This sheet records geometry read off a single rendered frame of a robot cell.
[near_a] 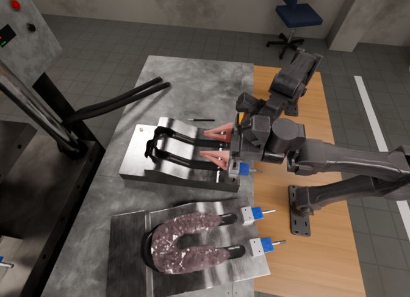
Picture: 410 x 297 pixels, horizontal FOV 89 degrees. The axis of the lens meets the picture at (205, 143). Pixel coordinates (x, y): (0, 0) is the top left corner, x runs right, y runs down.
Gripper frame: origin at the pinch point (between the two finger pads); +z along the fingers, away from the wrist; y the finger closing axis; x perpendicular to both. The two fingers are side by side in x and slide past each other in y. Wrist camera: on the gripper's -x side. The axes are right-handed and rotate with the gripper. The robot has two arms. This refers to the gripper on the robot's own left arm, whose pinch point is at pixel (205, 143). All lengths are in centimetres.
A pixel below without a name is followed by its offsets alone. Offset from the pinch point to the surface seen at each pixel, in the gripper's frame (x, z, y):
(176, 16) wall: 104, 91, -276
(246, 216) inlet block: 31.8, -15.8, 8.4
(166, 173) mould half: 27.4, 16.0, -1.7
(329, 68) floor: 122, -118, -211
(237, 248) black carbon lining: 34.9, -13.7, 18.8
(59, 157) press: 39, 72, -7
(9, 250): 36, 66, 32
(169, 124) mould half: 25.7, 20.2, -24.1
